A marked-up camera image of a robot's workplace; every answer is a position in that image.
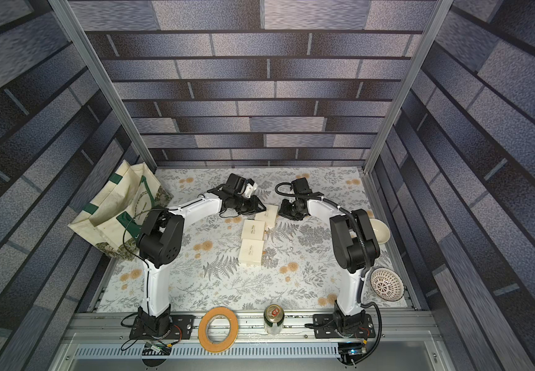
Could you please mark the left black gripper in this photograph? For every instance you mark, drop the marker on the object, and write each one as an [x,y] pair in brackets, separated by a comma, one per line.
[254,206]

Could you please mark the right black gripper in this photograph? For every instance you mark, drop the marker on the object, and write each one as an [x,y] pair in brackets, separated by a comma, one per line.
[288,211]

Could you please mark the cream drawer jewelry box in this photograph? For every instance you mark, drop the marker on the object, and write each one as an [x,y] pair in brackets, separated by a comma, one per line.
[251,252]

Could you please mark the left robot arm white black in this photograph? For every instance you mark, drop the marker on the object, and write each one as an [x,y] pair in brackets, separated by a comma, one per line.
[160,239]

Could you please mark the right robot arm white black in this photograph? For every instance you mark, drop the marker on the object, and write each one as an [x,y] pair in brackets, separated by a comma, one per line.
[356,240]

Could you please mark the cream ceramic bowl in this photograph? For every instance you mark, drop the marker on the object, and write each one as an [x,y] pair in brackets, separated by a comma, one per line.
[381,231]

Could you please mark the green drink can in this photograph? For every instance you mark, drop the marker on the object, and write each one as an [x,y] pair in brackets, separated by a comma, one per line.
[274,317]

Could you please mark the cream green tote bag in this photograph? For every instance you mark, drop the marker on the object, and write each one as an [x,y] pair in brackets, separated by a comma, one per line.
[112,220]

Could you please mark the orange tape roll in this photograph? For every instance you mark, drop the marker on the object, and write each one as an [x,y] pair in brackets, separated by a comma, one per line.
[218,330]

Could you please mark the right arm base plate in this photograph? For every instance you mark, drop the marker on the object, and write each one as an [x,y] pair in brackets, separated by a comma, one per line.
[360,326]

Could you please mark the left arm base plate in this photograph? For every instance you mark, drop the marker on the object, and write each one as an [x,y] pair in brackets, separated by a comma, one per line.
[166,327]

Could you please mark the perforated metal cable tray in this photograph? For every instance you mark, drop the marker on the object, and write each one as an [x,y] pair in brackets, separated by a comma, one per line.
[192,351]

